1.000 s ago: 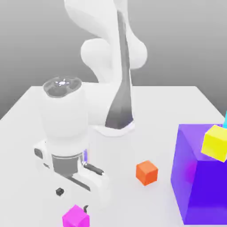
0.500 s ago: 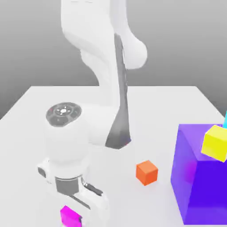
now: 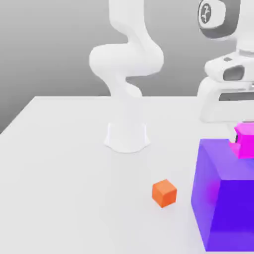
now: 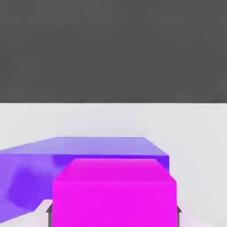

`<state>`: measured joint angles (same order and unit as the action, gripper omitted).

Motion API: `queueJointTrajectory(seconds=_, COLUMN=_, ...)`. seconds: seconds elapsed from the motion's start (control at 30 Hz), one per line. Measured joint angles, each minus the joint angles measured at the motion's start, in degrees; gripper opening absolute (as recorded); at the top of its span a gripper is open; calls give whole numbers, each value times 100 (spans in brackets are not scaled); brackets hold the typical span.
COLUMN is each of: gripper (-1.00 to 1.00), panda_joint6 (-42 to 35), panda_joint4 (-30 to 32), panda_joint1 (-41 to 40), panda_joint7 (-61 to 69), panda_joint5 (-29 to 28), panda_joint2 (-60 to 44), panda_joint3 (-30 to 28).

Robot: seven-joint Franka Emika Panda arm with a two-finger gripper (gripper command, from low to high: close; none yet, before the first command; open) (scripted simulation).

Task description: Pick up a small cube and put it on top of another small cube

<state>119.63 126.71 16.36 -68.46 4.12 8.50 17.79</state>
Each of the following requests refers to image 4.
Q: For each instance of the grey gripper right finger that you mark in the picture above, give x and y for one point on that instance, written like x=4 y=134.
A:
x=178 y=215

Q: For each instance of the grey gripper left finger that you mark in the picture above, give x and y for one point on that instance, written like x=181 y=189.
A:
x=50 y=215

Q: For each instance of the small magenta cube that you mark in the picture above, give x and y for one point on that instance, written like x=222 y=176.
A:
x=114 y=195

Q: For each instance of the large purple box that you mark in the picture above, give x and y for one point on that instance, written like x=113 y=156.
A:
x=99 y=146

